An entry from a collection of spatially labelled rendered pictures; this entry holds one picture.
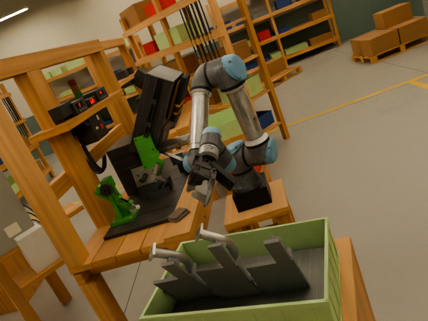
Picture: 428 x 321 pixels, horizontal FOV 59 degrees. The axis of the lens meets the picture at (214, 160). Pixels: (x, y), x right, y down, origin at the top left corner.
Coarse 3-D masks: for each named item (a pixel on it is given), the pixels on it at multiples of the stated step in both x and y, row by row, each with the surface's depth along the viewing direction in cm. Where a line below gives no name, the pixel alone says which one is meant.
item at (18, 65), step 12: (60, 48) 239; (72, 48) 253; (84, 48) 270; (96, 48) 289; (0, 60) 183; (12, 60) 191; (24, 60) 200; (36, 60) 211; (48, 60) 222; (60, 60) 234; (72, 60) 263; (0, 72) 180; (12, 72) 188; (24, 72) 198
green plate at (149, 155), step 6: (138, 138) 236; (144, 138) 236; (150, 138) 235; (138, 144) 237; (144, 144) 236; (150, 144) 235; (138, 150) 237; (144, 150) 237; (150, 150) 236; (156, 150) 236; (144, 156) 237; (150, 156) 236; (156, 156) 236; (144, 162) 238; (150, 162) 237; (144, 168) 238
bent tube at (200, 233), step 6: (198, 228) 117; (198, 234) 114; (204, 234) 115; (210, 234) 115; (216, 234) 116; (198, 240) 115; (210, 240) 115; (222, 240) 116; (228, 240) 117; (228, 246) 117; (234, 246) 118; (234, 252) 119; (234, 258) 121
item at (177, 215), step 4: (180, 208) 200; (184, 208) 198; (176, 212) 198; (180, 212) 196; (184, 212) 196; (188, 212) 197; (168, 216) 197; (172, 216) 195; (176, 216) 194; (180, 216) 195; (184, 216) 195; (172, 220) 195; (176, 220) 193
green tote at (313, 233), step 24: (192, 240) 159; (240, 240) 151; (264, 240) 148; (288, 240) 145; (312, 240) 142; (336, 264) 130; (336, 288) 121; (144, 312) 127; (168, 312) 139; (192, 312) 118; (216, 312) 114; (240, 312) 112; (264, 312) 110; (288, 312) 107; (312, 312) 105; (336, 312) 109
